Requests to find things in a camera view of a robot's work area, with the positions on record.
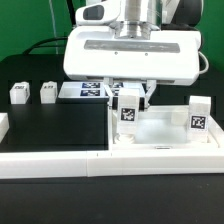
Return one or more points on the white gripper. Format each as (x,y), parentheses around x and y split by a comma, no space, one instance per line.
(168,57)

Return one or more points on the white U-shaped fence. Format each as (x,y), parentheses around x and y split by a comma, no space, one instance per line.
(106,163)

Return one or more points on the white plate with tags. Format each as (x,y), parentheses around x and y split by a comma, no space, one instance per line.
(76,90)

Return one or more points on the white square table top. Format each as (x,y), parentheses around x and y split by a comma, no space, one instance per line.
(164,127)

